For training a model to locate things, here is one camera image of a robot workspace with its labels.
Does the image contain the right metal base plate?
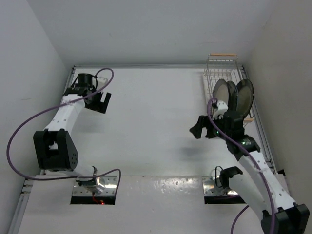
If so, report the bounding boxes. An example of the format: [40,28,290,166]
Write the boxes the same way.
[202,176,238,196]

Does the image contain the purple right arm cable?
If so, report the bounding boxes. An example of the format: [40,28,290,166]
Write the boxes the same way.
[206,97,278,234]

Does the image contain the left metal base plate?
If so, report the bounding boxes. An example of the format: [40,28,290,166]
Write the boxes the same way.
[72,176,118,196]

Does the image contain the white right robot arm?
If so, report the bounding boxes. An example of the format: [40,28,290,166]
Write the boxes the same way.
[190,111,310,234]

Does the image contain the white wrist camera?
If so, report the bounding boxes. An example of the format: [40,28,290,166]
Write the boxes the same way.
[93,77,109,90]
[212,101,228,120]

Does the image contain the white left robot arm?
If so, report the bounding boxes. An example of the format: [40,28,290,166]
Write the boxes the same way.
[33,73,111,195]

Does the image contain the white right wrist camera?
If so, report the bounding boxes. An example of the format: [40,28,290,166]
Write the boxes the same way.
[212,101,228,120]

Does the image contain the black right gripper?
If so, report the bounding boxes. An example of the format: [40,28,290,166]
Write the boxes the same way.
[189,112,230,141]

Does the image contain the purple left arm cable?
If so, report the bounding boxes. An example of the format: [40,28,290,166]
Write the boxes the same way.
[6,68,121,195]

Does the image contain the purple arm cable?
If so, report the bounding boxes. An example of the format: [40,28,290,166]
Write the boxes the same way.
[6,68,121,195]
[206,97,278,234]

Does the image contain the metal base plate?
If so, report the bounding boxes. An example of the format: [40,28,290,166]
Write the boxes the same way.
[202,176,238,196]
[72,176,118,196]

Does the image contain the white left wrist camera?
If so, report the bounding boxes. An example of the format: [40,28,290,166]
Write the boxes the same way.
[93,77,109,90]

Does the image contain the dark rimmed beige plate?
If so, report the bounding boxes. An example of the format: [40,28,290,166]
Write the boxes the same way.
[212,79,229,110]

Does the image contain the blue floral ceramic plate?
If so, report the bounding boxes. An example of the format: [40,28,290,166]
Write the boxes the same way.
[227,80,238,111]

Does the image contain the white wire dish rack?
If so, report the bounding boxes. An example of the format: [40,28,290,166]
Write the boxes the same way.
[203,53,255,125]

